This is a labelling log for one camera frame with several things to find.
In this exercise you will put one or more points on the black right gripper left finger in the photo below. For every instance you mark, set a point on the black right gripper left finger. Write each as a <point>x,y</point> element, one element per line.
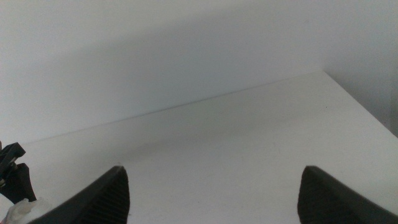
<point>105,199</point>

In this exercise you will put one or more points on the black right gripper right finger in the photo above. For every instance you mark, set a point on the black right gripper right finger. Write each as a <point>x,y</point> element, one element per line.
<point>326,202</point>

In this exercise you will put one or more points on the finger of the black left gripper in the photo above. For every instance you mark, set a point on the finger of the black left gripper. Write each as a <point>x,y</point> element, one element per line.
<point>21,185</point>

